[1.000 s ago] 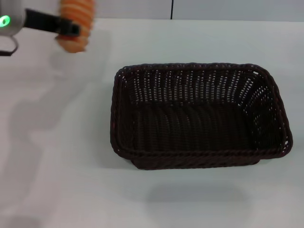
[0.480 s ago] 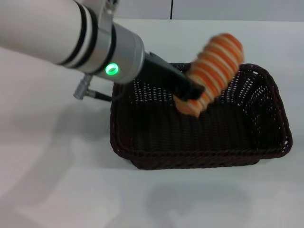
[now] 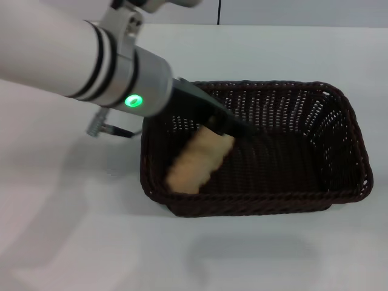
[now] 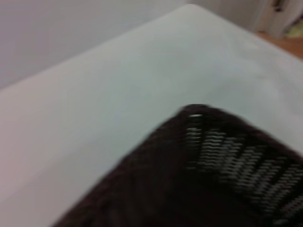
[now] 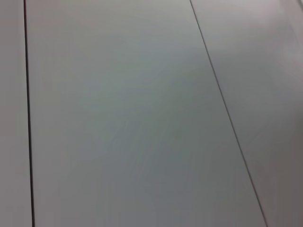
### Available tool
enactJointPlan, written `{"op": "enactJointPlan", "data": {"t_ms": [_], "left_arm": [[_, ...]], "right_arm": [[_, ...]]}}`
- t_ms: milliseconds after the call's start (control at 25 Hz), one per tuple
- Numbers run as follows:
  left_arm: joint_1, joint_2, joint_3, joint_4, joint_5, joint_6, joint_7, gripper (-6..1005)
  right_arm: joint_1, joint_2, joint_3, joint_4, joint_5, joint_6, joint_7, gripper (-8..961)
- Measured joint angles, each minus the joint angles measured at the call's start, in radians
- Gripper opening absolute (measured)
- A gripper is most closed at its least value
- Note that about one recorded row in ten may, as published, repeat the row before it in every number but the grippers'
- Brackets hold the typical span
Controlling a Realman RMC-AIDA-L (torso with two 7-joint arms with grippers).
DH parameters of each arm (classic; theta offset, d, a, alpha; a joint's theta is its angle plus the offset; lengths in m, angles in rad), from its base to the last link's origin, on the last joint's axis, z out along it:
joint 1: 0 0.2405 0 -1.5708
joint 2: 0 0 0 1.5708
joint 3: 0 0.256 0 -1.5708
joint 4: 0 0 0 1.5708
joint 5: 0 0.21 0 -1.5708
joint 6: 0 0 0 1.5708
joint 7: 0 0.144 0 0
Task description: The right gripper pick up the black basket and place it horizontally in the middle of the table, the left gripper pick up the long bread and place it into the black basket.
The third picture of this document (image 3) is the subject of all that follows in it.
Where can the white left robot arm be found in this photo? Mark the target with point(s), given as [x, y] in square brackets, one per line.
[45, 45]

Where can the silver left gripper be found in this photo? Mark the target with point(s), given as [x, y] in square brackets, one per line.
[145, 82]

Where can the dark brown woven basket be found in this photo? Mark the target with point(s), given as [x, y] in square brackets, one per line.
[285, 169]

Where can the orange striped bread loaf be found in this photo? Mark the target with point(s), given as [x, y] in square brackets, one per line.
[200, 160]

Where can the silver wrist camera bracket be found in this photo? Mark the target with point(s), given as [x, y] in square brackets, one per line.
[124, 18]

